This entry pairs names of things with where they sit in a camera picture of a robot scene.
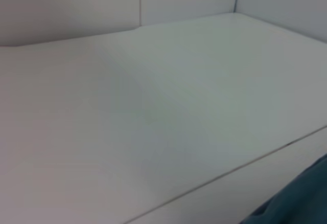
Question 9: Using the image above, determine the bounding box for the teal t-shirt with white print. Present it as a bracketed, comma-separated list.
[241, 154, 327, 224]

